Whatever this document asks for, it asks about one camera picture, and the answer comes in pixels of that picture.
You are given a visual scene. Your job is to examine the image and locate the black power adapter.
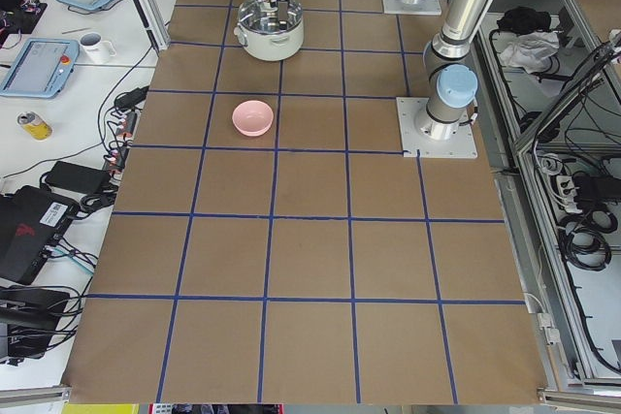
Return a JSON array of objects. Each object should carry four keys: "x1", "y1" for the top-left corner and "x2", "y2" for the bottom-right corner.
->
[{"x1": 40, "y1": 161, "x2": 111, "y2": 195}]

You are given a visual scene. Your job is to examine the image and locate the yellow drink can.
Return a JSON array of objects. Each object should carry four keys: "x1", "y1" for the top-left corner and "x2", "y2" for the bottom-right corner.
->
[{"x1": 16, "y1": 111, "x2": 52, "y2": 141}]

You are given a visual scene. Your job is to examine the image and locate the near teach pendant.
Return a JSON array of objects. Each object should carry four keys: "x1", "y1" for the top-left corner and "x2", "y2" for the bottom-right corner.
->
[{"x1": 1, "y1": 38, "x2": 80, "y2": 99}]

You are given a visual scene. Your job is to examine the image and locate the black cloth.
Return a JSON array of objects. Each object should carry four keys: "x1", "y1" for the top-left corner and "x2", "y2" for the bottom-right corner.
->
[{"x1": 497, "y1": 6, "x2": 551, "y2": 35}]

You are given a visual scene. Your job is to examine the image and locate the white mug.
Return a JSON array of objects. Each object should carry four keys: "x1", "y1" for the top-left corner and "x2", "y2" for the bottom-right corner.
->
[{"x1": 80, "y1": 32, "x2": 116, "y2": 65}]

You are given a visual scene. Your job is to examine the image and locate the pink bowl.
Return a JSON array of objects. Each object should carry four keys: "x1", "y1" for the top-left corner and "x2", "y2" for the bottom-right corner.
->
[{"x1": 232, "y1": 100, "x2": 274, "y2": 137}]

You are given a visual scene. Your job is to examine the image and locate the glass pot lid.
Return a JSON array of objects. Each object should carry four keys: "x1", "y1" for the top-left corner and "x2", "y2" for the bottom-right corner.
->
[{"x1": 238, "y1": 0, "x2": 303, "y2": 35}]

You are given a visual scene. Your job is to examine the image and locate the coiled black cables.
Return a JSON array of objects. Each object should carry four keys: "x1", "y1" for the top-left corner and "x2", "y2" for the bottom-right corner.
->
[{"x1": 556, "y1": 209, "x2": 613, "y2": 271}]

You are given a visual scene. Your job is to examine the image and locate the white crumpled cloth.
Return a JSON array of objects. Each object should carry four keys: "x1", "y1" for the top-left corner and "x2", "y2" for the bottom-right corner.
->
[{"x1": 499, "y1": 32, "x2": 560, "y2": 74}]

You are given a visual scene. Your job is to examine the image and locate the power strip with plugs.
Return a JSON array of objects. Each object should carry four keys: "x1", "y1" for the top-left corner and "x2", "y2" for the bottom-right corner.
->
[{"x1": 103, "y1": 109, "x2": 140, "y2": 175}]

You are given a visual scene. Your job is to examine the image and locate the white cooking pot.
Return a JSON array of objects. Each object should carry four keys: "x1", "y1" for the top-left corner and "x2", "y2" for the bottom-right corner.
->
[{"x1": 234, "y1": 0, "x2": 305, "y2": 61}]

